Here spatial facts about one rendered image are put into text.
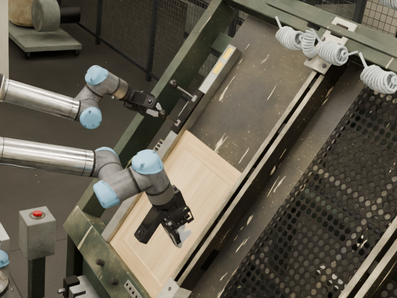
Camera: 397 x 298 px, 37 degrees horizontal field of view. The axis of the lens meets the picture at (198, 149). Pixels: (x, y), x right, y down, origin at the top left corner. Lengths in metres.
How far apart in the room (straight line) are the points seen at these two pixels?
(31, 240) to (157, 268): 0.59
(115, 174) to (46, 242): 1.09
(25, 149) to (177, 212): 0.45
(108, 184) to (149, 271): 0.79
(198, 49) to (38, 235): 1.04
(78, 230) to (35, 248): 0.19
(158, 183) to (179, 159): 0.80
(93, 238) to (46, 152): 0.98
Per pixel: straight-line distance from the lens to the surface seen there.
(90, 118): 2.09
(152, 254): 2.33
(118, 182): 1.58
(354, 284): 1.75
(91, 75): 2.20
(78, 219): 2.69
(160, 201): 1.64
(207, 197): 2.22
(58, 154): 1.65
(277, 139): 2.04
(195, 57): 2.63
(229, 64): 2.43
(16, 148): 1.63
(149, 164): 1.55
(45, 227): 2.59
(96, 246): 2.54
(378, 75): 1.78
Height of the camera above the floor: 2.36
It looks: 26 degrees down
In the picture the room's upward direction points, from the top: 8 degrees clockwise
